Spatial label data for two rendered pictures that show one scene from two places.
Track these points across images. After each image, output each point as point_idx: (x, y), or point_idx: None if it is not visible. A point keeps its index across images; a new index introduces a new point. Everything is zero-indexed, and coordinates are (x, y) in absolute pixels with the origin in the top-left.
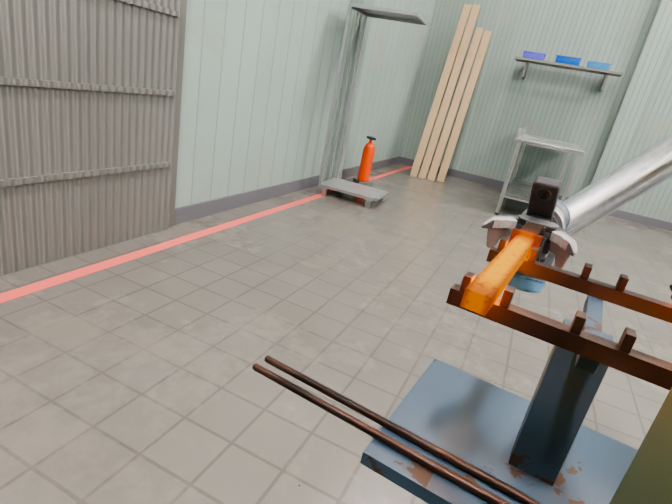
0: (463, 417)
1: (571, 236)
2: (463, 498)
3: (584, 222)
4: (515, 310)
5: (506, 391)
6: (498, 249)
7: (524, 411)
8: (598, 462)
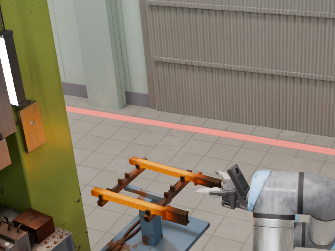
0: (171, 225)
1: (214, 191)
2: (134, 221)
3: (309, 229)
4: (135, 169)
5: (192, 240)
6: None
7: (180, 243)
8: None
